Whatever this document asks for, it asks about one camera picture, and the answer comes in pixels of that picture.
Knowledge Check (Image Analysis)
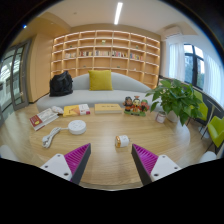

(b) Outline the colourful figurine group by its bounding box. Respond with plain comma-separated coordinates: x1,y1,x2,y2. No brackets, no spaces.
122,95,151,117

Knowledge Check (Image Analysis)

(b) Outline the grey framed glass door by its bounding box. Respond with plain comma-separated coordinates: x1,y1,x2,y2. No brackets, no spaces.
0,39,32,118

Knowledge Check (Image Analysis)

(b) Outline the round white power strip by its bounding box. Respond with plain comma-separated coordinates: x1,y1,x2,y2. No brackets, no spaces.
67,119,88,136

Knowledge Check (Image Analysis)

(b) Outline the black backpack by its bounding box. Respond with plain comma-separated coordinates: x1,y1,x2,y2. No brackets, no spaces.
49,70,74,98

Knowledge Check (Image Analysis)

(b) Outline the white wall air conditioner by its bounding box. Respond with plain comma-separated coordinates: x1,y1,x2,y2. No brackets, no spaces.
161,25,184,40

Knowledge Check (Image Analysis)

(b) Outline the white charger with gold band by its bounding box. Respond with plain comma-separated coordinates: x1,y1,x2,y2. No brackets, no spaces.
114,134,130,149

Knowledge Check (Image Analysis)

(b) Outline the plain yellow book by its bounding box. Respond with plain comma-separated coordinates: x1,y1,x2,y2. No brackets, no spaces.
94,102,124,115

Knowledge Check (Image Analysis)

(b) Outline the green potted plant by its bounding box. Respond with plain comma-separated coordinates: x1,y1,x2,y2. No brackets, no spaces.
145,78,204,127

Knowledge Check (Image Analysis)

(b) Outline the wooden wall shelf unit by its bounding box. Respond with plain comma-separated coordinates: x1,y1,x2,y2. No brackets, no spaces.
50,29,161,89

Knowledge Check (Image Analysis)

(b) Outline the yellow and orange book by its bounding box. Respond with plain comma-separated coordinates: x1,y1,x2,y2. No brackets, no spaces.
62,103,91,118

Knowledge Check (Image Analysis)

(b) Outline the long ceiling light strip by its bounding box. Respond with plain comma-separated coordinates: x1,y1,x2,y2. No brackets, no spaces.
113,2,124,26

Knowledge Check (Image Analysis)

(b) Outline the light grey curved sofa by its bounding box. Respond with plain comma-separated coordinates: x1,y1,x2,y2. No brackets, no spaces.
36,71,158,113

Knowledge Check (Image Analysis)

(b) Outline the green chair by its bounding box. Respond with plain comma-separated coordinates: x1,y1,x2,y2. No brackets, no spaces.
193,89,210,131
201,114,224,151

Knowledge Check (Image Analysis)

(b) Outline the white chair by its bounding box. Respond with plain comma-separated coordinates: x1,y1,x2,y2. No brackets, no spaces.
199,150,218,164

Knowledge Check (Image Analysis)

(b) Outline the red and white book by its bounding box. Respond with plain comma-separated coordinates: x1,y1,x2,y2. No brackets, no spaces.
29,107,60,132

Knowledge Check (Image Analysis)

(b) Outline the white power strip cable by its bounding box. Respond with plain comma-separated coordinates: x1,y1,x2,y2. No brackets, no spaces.
41,126,69,149

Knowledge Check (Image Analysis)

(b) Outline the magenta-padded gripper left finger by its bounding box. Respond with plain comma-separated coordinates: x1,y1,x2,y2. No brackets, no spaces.
39,142,92,185

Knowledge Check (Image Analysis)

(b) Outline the dark framed window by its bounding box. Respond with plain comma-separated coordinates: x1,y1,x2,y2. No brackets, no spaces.
183,43,205,90

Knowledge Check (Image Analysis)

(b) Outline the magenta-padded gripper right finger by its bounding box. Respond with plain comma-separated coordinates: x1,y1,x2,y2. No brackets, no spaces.
130,143,183,186

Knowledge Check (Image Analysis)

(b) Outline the small white jar red label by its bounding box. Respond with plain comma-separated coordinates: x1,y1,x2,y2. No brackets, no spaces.
155,110,167,124

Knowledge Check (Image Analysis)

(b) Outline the yellow cushion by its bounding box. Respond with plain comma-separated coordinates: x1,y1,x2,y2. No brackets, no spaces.
88,69,114,92

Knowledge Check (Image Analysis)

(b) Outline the white sheer curtain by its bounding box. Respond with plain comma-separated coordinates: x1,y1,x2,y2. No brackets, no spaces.
168,42,186,83
203,54,224,108

